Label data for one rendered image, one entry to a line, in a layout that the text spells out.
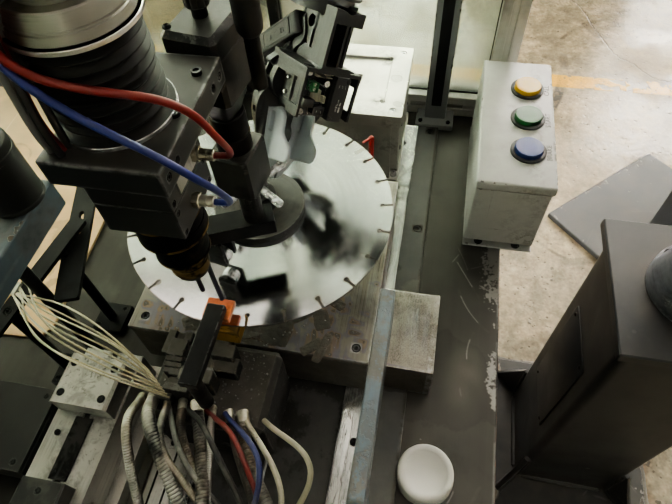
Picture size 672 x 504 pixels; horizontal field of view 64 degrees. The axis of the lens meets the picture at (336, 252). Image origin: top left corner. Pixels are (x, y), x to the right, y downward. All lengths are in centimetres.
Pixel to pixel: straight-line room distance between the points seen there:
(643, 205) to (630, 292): 119
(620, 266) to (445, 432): 39
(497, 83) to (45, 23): 75
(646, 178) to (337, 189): 163
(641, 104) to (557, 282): 97
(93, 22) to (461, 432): 63
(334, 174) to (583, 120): 175
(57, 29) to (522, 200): 65
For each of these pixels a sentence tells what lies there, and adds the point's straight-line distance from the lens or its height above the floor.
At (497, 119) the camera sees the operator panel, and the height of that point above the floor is 90.
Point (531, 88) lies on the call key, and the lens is 93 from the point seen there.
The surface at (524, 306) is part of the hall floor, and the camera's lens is 175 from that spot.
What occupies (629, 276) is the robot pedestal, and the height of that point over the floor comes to 75.
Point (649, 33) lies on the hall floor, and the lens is 294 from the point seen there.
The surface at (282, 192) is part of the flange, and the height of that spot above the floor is 96.
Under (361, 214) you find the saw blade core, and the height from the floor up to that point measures 95.
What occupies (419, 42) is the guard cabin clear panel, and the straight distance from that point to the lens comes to 104.
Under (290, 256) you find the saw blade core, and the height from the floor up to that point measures 95.
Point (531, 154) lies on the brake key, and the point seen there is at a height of 91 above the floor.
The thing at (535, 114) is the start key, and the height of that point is 91.
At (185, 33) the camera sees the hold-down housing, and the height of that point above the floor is 125.
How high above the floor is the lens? 146
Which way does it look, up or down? 55 degrees down
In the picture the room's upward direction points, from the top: 5 degrees counter-clockwise
